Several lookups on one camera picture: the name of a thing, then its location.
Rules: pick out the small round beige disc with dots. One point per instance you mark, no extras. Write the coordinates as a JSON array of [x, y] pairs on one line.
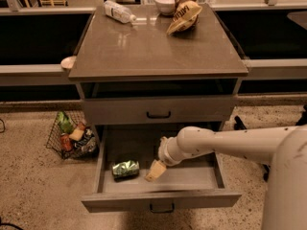
[[68, 62]]

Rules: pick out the black wire basket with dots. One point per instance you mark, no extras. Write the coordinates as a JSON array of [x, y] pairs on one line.
[[53, 141]]

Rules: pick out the yellow chip bag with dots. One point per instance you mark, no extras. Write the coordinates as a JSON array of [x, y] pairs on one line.
[[185, 16]]

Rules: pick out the black wheeled stand base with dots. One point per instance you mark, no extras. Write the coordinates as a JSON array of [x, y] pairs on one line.
[[239, 125]]

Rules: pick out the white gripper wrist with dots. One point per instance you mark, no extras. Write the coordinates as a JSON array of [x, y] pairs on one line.
[[164, 154]]

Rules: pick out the white ceramic bowl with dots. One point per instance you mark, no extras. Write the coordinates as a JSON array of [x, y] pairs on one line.
[[166, 7]]

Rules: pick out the open grey middle drawer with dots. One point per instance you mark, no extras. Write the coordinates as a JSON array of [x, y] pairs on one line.
[[196, 183]]

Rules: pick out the grey drawer cabinet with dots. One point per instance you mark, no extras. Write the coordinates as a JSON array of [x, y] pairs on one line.
[[140, 60]]

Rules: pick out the closed grey top drawer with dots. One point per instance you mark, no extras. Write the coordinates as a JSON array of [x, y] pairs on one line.
[[128, 111]]

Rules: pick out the yellow packet in basket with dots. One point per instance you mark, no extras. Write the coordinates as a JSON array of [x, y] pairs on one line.
[[78, 132]]

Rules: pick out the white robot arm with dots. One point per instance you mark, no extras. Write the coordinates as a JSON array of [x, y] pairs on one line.
[[284, 149]]

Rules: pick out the dark blue snack bag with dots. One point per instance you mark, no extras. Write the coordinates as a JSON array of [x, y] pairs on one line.
[[87, 144]]

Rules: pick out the green chip bag in basket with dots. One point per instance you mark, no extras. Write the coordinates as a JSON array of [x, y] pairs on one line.
[[64, 122]]

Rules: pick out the red can in basket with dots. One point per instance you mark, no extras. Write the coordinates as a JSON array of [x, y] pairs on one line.
[[65, 142]]

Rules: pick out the clear plastic water bottle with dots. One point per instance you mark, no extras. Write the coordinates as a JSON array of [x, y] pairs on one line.
[[119, 12]]

